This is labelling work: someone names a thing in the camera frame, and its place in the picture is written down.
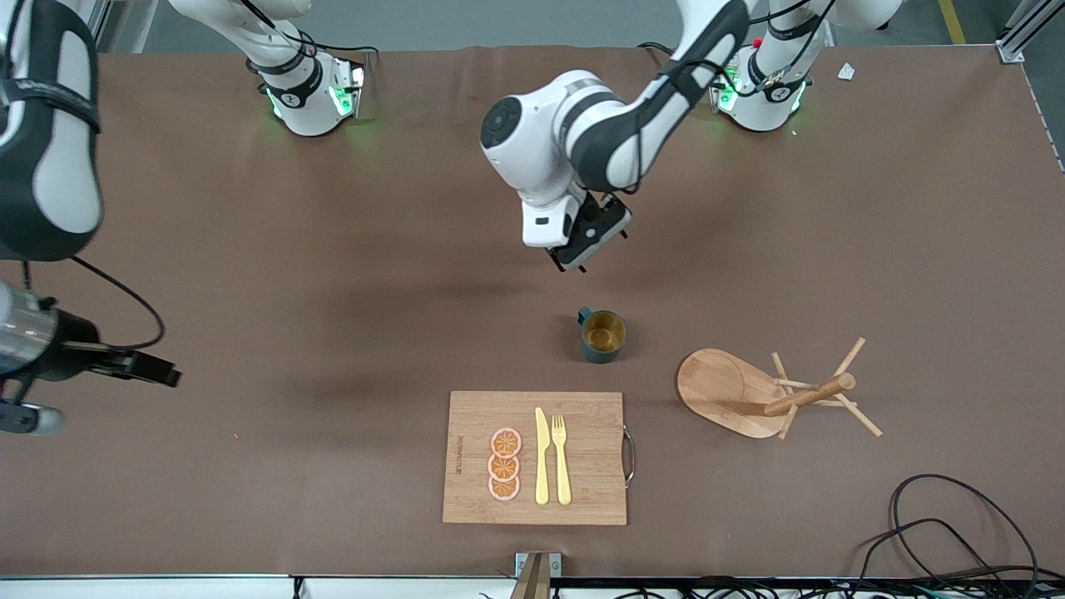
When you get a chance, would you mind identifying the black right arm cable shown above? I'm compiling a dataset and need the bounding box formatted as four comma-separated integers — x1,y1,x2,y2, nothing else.
21,254,165,352

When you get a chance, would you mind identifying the dark green cup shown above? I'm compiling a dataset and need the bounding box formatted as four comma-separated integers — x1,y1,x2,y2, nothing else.
577,306,627,364

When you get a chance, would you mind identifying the black looped cable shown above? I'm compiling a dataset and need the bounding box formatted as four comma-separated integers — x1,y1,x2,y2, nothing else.
890,474,1041,587
853,517,999,599

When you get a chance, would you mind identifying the yellow plastic knife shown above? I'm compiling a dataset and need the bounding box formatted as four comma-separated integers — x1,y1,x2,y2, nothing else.
534,407,551,506

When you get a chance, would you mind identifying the aluminium frame profile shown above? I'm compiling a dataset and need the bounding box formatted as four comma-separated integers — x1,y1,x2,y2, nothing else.
994,0,1065,64
82,0,115,52

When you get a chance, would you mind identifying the wooden cup rack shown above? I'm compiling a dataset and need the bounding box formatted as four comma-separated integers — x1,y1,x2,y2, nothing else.
676,337,884,440

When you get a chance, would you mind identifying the yellow plastic fork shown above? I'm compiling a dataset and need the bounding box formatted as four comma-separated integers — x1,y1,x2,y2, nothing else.
552,413,573,506

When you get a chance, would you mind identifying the brown table cover sheet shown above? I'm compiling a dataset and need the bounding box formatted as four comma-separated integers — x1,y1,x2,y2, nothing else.
0,42,1065,579

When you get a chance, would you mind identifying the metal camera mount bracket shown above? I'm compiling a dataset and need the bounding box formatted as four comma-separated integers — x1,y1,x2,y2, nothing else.
509,552,562,599

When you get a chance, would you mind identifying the bamboo cutting board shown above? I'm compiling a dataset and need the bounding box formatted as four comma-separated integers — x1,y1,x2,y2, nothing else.
442,390,637,527

